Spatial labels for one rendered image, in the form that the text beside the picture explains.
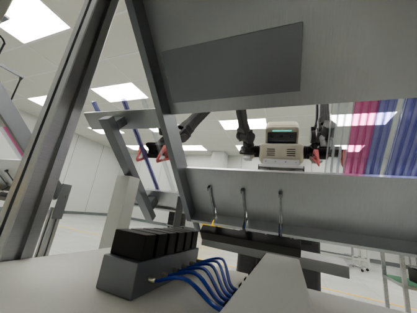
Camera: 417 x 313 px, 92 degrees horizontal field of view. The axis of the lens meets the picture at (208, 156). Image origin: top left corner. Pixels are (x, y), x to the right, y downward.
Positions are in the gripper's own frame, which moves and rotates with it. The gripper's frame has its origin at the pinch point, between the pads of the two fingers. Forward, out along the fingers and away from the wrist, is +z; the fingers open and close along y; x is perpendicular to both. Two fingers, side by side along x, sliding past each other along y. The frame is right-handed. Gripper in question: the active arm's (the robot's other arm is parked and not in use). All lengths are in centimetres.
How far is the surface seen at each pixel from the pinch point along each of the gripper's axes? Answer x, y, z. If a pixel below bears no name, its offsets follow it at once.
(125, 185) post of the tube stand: 2.5, -1.2, 13.9
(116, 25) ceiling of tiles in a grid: -73, -166, -217
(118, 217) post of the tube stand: 9.7, -0.8, 22.2
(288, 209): 8, 54, 10
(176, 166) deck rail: -6.3, 20.9, 12.3
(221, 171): -3.1, 34.2, 9.0
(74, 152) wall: 261, -696, -411
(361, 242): 13, 72, 14
